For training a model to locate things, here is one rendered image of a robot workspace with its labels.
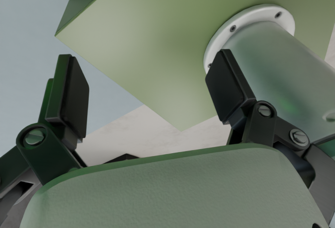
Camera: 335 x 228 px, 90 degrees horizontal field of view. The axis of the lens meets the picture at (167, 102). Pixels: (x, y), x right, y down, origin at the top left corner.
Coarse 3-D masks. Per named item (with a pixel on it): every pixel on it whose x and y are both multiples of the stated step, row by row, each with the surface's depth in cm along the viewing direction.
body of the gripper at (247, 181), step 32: (128, 160) 6; (160, 160) 6; (192, 160) 6; (224, 160) 6; (256, 160) 6; (288, 160) 7; (64, 192) 5; (96, 192) 5; (128, 192) 5; (160, 192) 5; (192, 192) 5; (224, 192) 6; (256, 192) 6; (288, 192) 6; (32, 224) 5; (64, 224) 5; (96, 224) 5; (128, 224) 5; (160, 224) 5; (192, 224) 5; (224, 224) 5; (256, 224) 5; (288, 224) 5; (320, 224) 5
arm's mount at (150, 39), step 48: (96, 0) 16; (144, 0) 17; (192, 0) 18; (240, 0) 19; (288, 0) 20; (96, 48) 20; (144, 48) 21; (192, 48) 22; (144, 96) 28; (192, 96) 30
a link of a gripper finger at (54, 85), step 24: (72, 72) 8; (48, 96) 8; (72, 96) 8; (48, 120) 7; (72, 120) 8; (72, 144) 8; (0, 168) 6; (24, 168) 6; (0, 192) 6; (24, 192) 7
